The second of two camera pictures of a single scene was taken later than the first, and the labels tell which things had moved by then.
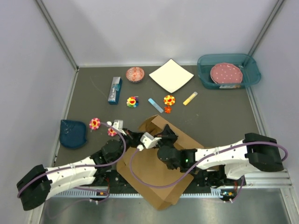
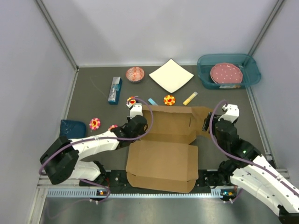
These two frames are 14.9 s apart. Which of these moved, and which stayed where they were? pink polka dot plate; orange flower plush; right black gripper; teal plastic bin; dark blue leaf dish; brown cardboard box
Moved: right black gripper; brown cardboard box
Stayed: orange flower plush; pink polka dot plate; teal plastic bin; dark blue leaf dish
